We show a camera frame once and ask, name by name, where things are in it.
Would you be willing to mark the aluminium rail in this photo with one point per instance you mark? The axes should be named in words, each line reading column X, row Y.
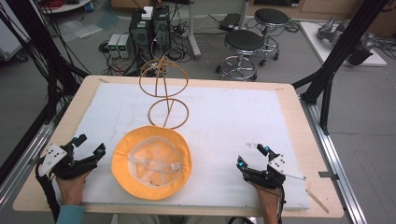
column 28, row 158
column 336, row 161

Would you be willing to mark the yellow bucket hat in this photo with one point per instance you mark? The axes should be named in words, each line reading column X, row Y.
column 124, row 174

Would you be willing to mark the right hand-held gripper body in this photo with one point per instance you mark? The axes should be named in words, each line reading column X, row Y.
column 267, row 179

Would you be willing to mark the small metal bracket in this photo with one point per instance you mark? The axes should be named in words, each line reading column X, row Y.
column 328, row 175

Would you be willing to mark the white foam mat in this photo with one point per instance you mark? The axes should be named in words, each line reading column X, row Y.
column 218, row 124

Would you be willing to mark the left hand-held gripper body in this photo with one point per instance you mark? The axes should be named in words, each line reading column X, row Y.
column 70, row 166

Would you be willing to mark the clear plastic sheet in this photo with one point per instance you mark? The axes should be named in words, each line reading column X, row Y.
column 81, row 29

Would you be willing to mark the person's right hand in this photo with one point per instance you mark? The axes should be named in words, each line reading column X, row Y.
column 268, row 199

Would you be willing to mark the wooden stick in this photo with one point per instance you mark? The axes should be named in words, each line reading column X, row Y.
column 317, row 201

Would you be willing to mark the black round stool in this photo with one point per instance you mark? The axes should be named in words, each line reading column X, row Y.
column 244, row 40
column 271, row 16

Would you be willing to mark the white floor board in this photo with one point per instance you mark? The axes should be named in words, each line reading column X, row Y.
column 314, row 40

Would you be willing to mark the black computer tower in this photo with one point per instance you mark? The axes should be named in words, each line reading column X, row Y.
column 140, row 34
column 162, row 29

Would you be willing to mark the person's left hand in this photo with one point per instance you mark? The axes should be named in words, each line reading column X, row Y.
column 71, row 191

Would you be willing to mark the black metal frame stand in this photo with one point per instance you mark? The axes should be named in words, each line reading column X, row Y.
column 37, row 46
column 342, row 46

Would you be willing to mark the grey bench power supply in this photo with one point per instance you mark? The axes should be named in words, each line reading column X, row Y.
column 113, row 45
column 125, row 46

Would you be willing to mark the grey table leg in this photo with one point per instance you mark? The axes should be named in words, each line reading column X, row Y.
column 193, row 31

